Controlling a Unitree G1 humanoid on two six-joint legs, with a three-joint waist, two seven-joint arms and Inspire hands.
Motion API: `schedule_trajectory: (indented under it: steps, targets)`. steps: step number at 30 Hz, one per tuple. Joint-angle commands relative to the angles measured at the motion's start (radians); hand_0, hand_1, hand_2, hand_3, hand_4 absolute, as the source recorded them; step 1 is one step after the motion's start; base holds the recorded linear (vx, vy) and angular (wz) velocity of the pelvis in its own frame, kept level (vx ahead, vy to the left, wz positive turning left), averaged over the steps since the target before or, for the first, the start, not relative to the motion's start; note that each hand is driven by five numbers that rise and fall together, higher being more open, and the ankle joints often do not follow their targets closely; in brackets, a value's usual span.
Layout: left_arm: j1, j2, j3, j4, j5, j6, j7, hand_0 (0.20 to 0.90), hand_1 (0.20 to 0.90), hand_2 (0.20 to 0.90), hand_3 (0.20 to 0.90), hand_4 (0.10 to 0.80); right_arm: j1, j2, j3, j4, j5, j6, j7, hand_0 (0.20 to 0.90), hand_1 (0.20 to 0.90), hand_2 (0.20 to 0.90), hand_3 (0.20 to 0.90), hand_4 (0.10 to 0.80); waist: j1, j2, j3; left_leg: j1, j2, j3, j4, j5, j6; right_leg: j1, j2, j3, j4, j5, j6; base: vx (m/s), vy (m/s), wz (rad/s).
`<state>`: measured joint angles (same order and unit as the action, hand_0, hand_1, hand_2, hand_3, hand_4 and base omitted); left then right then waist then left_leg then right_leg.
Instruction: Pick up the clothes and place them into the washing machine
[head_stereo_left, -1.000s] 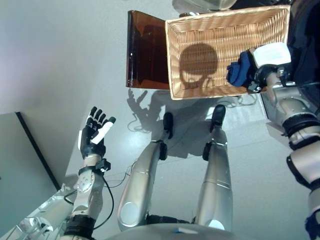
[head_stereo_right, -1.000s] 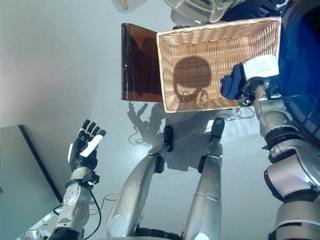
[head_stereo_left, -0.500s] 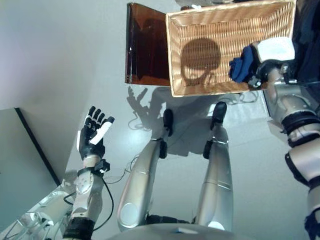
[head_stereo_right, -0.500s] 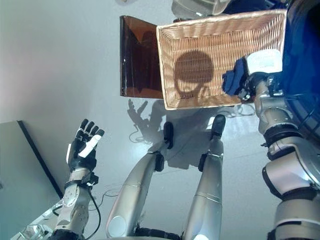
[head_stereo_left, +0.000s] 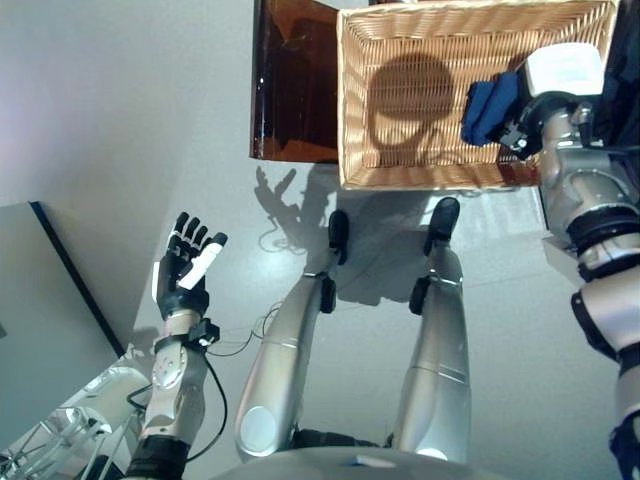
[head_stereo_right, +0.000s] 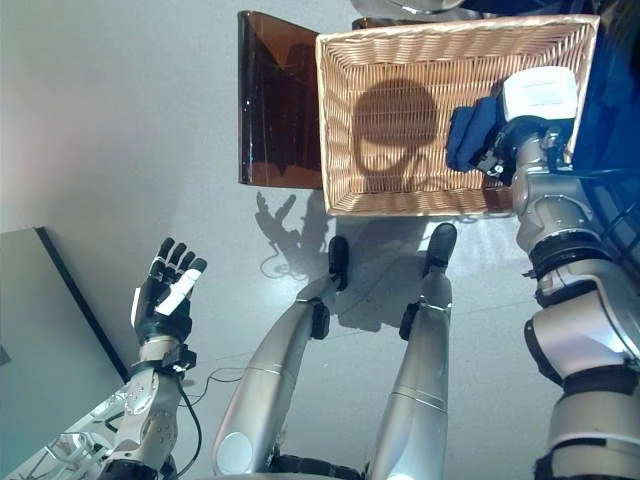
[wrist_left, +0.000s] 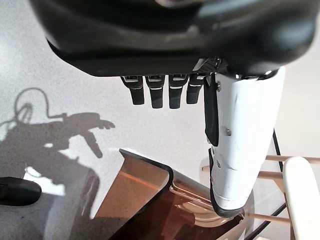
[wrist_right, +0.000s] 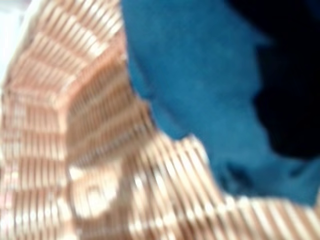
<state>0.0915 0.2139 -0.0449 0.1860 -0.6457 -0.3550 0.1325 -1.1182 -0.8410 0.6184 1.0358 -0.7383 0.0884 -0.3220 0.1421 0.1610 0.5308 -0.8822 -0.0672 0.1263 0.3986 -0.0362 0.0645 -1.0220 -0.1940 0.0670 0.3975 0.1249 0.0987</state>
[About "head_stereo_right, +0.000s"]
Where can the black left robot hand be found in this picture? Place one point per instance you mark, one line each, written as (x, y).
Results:
(160, 320)

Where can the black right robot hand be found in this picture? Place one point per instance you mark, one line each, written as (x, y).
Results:
(537, 95)

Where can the blue garment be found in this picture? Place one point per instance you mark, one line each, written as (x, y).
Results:
(472, 130)

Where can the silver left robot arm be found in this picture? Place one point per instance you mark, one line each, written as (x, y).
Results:
(150, 415)

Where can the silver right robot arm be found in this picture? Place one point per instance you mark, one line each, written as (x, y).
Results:
(575, 310)

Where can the grey front-load washing machine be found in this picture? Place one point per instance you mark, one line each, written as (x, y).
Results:
(615, 100)

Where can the white panel with black edge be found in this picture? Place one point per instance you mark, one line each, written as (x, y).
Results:
(40, 325)

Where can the large flat wicker basket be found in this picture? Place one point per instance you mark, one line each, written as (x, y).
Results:
(390, 75)

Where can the silver cylindrical device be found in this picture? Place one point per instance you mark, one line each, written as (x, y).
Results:
(75, 445)

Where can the round glass washer door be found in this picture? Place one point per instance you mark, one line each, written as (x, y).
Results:
(400, 6)

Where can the black left robot foot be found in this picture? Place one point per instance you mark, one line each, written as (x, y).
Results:
(338, 257)

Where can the brown translucent acrylic stool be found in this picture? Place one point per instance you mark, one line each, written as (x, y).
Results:
(280, 115)

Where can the silver right robot leg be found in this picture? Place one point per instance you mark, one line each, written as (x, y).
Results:
(415, 390)

